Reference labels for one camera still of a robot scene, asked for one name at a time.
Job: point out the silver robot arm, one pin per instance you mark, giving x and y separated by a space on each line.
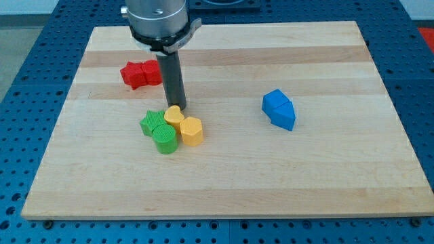
160 26

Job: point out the blue triangle block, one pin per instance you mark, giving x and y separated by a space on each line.
284 116

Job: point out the yellow hexagon block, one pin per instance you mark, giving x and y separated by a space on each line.
191 131

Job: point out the yellow heart block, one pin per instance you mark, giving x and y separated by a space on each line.
173 116

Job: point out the green cylinder block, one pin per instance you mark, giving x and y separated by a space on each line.
165 139

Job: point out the blue cube block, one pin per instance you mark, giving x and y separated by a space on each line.
272 100

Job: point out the green star block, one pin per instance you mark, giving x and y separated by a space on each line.
151 121

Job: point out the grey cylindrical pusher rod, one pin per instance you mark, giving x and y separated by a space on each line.
173 85

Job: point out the red hexagon block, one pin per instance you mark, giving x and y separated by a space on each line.
151 72

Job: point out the red star block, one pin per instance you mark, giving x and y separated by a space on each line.
133 75

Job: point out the wooden board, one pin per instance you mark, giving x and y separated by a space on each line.
347 156

